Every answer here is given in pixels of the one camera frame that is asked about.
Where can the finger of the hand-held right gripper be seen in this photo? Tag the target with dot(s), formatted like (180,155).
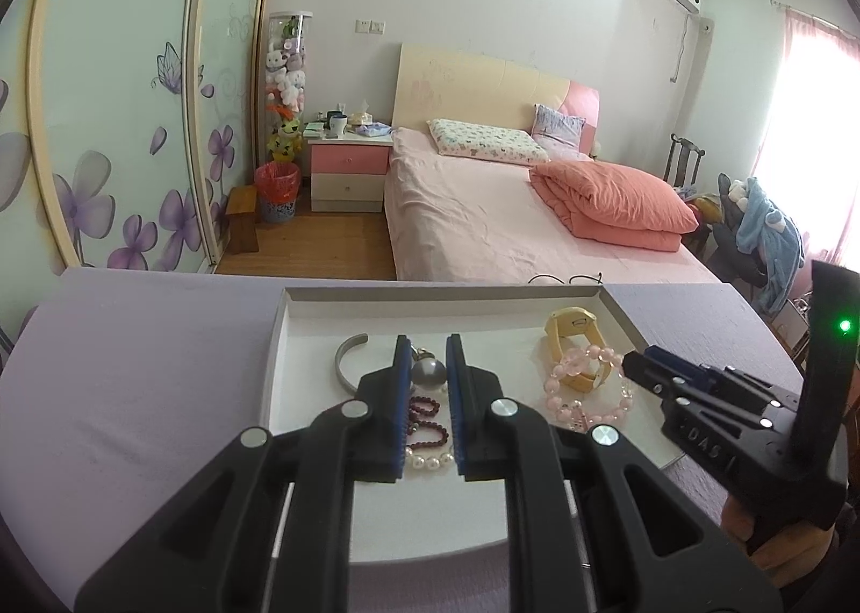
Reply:
(648,374)
(672,359)

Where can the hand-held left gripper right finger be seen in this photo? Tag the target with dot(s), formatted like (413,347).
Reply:
(457,411)

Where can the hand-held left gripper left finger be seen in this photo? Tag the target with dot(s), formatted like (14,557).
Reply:
(401,411)

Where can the silver round pendant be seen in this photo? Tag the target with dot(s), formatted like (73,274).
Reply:
(430,373)

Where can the yellow wrist watch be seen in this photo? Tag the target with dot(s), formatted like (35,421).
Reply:
(571,320)

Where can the grey cardboard tray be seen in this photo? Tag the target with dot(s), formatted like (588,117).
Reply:
(316,452)

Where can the person's right hand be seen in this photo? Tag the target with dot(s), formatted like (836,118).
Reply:
(772,546)

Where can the white paper bag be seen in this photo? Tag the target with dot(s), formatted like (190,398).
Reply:
(789,324)

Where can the grey office chair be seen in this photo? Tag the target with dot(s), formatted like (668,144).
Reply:
(729,243)

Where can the blue plush garment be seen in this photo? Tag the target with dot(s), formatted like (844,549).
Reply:
(766,236)

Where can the red yellow toy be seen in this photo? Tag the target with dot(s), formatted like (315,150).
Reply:
(702,204)

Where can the folded pink duvet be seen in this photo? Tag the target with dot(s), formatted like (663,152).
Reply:
(605,196)

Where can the white plush toy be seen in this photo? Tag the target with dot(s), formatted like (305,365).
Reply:
(739,191)

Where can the bed with pink sheet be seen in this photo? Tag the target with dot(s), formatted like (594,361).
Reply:
(463,216)

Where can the dark wooden chair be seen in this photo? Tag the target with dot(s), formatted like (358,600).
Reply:
(675,156)

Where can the pink and white nightstand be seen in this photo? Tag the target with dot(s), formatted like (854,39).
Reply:
(349,176)

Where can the waste bin with red bag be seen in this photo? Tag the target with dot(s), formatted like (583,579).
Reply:
(277,196)

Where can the small wooden stool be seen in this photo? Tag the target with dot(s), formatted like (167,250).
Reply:
(242,216)

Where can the purple patterned pillow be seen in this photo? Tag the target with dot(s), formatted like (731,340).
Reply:
(557,126)

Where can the white floral pillow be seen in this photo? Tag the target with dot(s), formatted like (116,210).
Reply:
(477,139)

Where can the pink curtain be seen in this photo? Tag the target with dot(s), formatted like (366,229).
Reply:
(806,115)

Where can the white air conditioner pipe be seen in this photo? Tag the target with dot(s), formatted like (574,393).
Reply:
(707,82)

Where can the blue cloth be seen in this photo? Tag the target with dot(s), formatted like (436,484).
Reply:
(373,130)

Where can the white mug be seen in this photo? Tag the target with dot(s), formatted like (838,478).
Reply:
(337,125)

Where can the green packet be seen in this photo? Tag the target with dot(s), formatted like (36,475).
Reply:
(314,130)

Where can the yellow plush toy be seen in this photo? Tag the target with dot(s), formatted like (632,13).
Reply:
(285,132)

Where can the cream and pink headboard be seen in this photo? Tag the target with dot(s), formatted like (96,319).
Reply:
(470,89)

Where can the clear tube of plush toys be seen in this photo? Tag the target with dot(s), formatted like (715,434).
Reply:
(289,68)

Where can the floral sliding door wardrobe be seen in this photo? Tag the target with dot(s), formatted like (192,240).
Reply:
(101,82)

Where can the white wall switch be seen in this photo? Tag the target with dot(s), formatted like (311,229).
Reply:
(369,27)

